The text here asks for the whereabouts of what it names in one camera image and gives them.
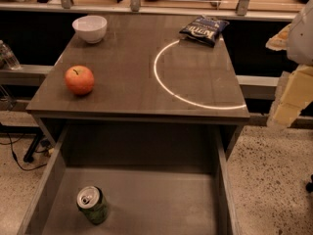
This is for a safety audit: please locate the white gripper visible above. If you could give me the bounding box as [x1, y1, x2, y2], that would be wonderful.
[265, 0, 313, 130]

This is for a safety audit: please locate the green soda can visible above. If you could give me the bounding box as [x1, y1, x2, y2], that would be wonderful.
[76, 186, 109, 225]

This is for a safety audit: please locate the grey cabinet counter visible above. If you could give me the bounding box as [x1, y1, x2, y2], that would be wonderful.
[27, 14, 249, 140]

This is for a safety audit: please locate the open grey top drawer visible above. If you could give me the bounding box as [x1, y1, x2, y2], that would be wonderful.
[18, 123, 242, 235]

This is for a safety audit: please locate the blue chip bag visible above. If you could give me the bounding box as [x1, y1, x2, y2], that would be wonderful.
[180, 16, 229, 47]

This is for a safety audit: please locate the white bowl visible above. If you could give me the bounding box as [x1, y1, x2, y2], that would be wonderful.
[72, 15, 108, 43]

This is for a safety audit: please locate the red apple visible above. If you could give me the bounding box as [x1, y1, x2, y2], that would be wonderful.
[65, 66, 95, 96]

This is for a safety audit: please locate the clear plastic water bottle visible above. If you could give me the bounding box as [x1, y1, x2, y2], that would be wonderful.
[0, 40, 22, 70]

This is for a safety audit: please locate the black floor cable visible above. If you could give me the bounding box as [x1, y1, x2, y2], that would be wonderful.
[0, 130, 50, 172]

